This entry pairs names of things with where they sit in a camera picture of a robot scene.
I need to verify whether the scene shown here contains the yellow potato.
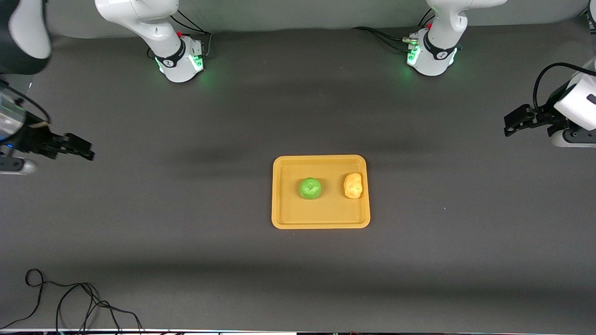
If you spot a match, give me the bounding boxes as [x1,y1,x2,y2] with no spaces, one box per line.
[343,173,364,200]

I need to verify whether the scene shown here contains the black left arm base cables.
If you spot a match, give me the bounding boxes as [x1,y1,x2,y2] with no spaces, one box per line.
[352,9,436,53]

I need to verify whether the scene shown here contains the thin black loose cable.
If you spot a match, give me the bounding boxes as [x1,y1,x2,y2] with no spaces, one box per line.
[0,268,144,334]

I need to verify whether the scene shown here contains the black right arm base cables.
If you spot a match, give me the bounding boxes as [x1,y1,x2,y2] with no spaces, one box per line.
[147,8,213,60]

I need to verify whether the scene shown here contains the yellow plastic tray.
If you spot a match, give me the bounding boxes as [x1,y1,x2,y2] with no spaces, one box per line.
[271,155,371,229]

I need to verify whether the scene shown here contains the black arm base cables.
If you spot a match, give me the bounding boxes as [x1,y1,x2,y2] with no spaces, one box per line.
[147,8,213,60]
[352,9,436,53]

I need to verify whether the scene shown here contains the green apple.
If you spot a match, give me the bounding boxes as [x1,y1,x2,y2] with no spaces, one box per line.
[298,177,323,201]

